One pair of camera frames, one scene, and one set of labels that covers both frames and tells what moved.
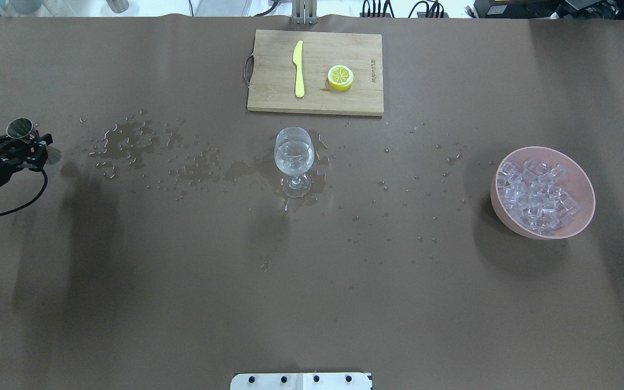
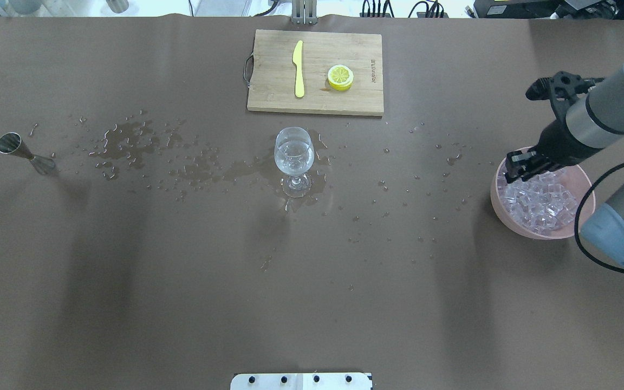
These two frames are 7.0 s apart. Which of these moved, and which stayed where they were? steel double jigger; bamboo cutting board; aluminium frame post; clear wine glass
Moved: steel double jigger
Stayed: bamboo cutting board; clear wine glass; aluminium frame post
